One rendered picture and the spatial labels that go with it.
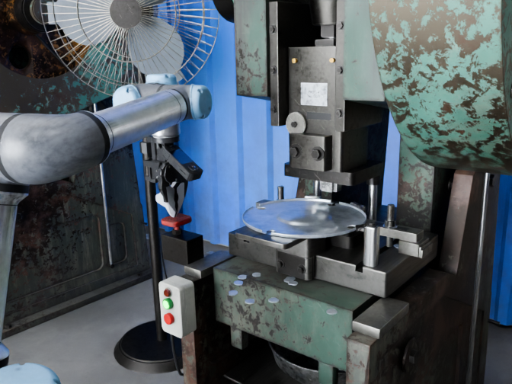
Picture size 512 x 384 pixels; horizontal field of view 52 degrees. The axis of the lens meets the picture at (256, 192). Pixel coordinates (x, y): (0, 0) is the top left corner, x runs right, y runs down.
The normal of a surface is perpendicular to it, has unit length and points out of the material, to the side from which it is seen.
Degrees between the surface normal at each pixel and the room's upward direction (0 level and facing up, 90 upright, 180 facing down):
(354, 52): 90
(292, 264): 90
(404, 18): 109
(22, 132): 54
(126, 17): 96
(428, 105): 128
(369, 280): 90
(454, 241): 74
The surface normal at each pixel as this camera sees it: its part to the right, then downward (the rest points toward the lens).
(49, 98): 0.76, 0.15
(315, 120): -0.62, 0.22
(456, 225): -0.61, -0.07
